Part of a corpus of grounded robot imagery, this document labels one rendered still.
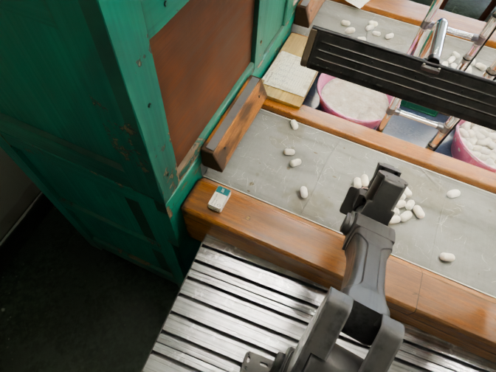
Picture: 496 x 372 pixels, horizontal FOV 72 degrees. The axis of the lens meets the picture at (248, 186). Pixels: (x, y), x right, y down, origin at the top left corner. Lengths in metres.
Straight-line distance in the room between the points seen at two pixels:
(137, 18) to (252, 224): 0.52
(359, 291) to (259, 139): 0.65
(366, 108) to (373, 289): 0.79
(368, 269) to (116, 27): 0.44
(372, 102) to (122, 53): 0.89
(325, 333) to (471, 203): 0.75
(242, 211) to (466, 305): 0.54
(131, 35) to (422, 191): 0.83
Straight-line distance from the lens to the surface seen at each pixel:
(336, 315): 0.43
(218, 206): 0.83
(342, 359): 0.46
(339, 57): 0.75
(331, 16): 1.53
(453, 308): 0.91
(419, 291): 0.89
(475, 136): 1.27
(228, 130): 0.87
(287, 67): 1.18
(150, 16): 0.53
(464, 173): 1.11
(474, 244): 1.04
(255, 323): 0.88
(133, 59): 0.51
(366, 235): 0.57
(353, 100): 1.20
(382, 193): 0.65
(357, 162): 1.02
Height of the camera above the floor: 1.52
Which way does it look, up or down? 59 degrees down
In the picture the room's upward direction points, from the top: 5 degrees clockwise
